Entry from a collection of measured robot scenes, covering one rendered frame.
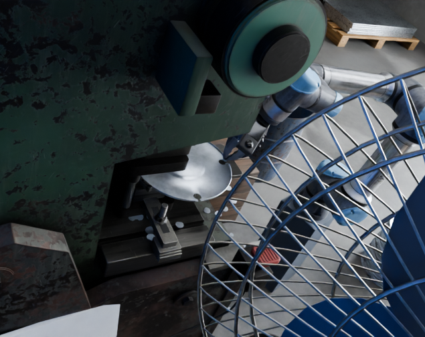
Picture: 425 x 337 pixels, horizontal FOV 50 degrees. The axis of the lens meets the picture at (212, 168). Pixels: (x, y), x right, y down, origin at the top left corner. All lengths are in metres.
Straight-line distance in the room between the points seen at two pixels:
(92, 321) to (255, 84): 0.75
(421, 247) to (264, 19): 0.42
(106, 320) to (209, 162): 0.51
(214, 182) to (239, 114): 0.36
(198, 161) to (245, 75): 0.62
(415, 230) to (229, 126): 0.65
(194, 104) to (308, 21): 0.21
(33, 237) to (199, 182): 0.51
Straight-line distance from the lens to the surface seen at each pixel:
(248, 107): 0.94
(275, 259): 1.18
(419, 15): 6.22
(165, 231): 1.13
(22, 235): 0.91
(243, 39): 0.67
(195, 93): 0.70
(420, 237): 0.36
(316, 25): 0.74
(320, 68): 1.37
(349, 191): 1.64
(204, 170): 1.29
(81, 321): 1.20
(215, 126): 0.93
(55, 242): 0.95
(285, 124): 2.31
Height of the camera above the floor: 1.61
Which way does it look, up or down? 39 degrees down
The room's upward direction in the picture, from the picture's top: 22 degrees clockwise
